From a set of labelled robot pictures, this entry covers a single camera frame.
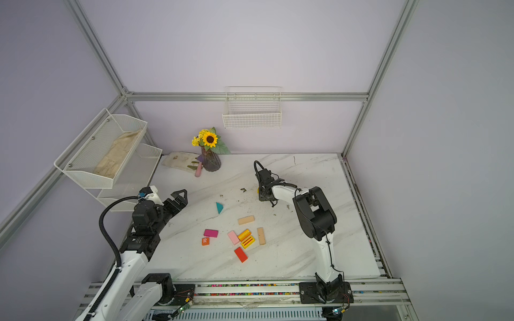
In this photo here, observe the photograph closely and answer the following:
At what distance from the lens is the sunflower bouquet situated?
95cm

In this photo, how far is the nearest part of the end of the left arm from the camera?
1.93ft

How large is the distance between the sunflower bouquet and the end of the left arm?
0.97 feet
